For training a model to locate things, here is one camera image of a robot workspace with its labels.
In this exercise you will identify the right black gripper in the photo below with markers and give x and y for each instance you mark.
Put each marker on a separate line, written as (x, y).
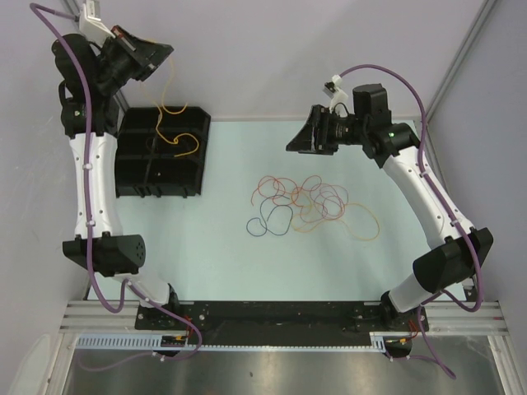
(311, 141)

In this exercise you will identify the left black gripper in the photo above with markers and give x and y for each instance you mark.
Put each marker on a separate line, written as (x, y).
(152, 53)

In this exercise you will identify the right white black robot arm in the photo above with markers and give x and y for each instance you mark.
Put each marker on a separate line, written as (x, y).
(457, 247)

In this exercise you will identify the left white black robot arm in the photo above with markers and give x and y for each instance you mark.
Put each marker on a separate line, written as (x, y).
(93, 70)

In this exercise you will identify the black compartment tray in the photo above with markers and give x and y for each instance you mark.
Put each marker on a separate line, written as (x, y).
(162, 152)

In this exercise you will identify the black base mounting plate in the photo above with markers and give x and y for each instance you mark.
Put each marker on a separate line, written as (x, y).
(293, 323)

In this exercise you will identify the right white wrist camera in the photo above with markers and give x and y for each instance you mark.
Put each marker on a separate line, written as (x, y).
(334, 91)

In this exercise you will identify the aluminium frame rail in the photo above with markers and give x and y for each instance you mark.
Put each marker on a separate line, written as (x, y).
(444, 319)

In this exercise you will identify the white slotted cable duct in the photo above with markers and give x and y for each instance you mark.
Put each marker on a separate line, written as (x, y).
(126, 342)

